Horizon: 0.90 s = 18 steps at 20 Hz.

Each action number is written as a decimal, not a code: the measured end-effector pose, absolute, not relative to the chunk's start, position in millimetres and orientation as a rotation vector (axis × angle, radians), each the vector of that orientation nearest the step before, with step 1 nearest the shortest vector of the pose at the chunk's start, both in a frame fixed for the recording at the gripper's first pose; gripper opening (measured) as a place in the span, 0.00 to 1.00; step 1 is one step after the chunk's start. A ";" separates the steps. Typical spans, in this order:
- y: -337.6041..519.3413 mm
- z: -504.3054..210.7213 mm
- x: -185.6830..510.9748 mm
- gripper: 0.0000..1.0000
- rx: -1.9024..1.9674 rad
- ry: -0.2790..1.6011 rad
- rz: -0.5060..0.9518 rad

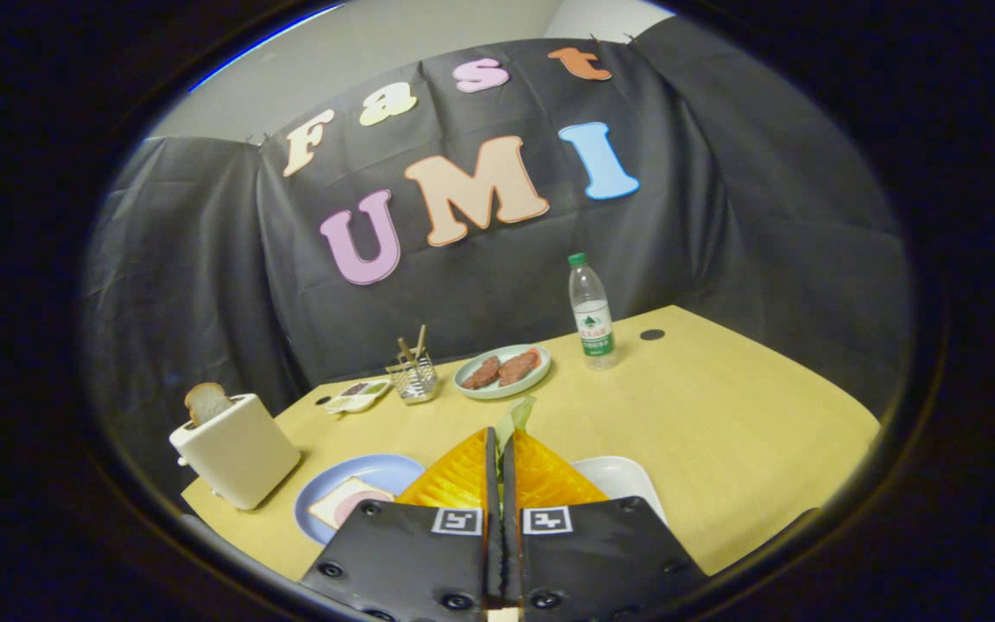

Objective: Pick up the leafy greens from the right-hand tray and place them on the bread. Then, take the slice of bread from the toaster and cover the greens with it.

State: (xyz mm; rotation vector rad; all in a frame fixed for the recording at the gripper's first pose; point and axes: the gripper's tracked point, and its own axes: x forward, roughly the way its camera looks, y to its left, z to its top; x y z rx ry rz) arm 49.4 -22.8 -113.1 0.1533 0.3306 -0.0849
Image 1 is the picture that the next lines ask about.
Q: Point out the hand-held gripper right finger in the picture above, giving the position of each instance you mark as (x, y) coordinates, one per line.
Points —
(592, 561)

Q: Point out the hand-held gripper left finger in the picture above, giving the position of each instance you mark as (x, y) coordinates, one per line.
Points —
(411, 561)

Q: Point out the green lettuce leaf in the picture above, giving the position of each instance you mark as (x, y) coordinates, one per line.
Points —
(515, 419)

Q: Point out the toasted bread slice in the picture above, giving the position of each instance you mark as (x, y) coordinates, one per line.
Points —
(205, 402)

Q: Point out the pink ham slice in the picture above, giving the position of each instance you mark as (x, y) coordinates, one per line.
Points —
(355, 505)

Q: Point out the white square plate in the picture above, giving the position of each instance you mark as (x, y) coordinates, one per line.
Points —
(618, 479)

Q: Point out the blue plate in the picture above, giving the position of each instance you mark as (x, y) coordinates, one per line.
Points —
(377, 471)

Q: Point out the flat white bread slice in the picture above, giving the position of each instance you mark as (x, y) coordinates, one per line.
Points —
(329, 505)

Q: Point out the white divided condiment dish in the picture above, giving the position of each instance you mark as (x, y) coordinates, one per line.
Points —
(358, 396)

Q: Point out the metal mesh utensil holder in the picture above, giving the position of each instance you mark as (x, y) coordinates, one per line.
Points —
(415, 382)

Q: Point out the pale green plate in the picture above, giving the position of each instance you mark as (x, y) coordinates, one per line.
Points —
(510, 389)

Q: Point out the brown meat piece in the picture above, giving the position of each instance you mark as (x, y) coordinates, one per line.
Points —
(517, 368)
(480, 373)

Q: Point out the white toaster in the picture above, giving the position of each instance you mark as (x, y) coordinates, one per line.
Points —
(238, 458)

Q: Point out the wooden sticks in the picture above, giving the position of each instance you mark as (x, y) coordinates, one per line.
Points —
(418, 341)

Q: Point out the clear water bottle green cap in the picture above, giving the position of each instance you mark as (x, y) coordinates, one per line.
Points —
(592, 320)

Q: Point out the black backdrop cloth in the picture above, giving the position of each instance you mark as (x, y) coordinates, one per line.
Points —
(204, 259)

